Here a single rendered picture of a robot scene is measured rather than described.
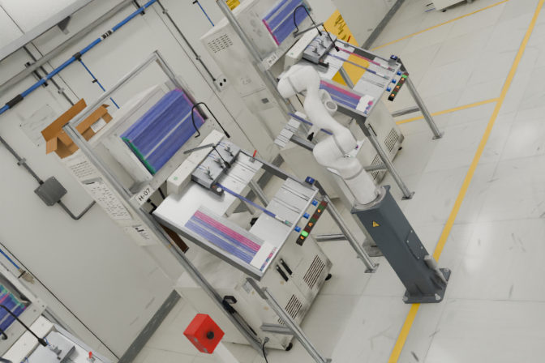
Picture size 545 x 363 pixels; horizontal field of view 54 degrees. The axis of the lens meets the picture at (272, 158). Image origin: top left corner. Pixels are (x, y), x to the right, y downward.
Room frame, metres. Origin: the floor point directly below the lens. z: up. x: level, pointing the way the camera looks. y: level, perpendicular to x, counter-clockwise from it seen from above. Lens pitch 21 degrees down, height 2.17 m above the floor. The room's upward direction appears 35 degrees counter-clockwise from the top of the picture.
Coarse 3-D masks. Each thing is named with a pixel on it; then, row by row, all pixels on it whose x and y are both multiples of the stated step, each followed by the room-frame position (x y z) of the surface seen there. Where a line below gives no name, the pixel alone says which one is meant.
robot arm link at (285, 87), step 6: (294, 66) 2.82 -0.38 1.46; (300, 66) 2.83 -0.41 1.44; (288, 72) 2.79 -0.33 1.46; (282, 78) 2.76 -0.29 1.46; (288, 78) 2.70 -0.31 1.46; (282, 84) 2.70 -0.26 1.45; (288, 84) 2.68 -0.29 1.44; (282, 90) 2.69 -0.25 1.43; (288, 90) 2.68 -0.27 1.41; (294, 90) 2.67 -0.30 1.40; (288, 96) 2.70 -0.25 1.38
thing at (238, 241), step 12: (192, 216) 2.83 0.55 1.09; (204, 216) 2.83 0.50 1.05; (216, 216) 2.82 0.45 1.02; (192, 228) 2.77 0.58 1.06; (204, 228) 2.76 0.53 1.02; (216, 228) 2.76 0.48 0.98; (228, 228) 2.75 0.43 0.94; (240, 228) 2.75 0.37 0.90; (216, 240) 2.70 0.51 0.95; (228, 240) 2.69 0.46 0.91; (240, 240) 2.69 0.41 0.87; (252, 240) 2.68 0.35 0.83; (240, 252) 2.63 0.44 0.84; (252, 252) 2.62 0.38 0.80; (264, 252) 2.62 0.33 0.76; (252, 264) 2.56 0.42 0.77; (264, 264) 2.56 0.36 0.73
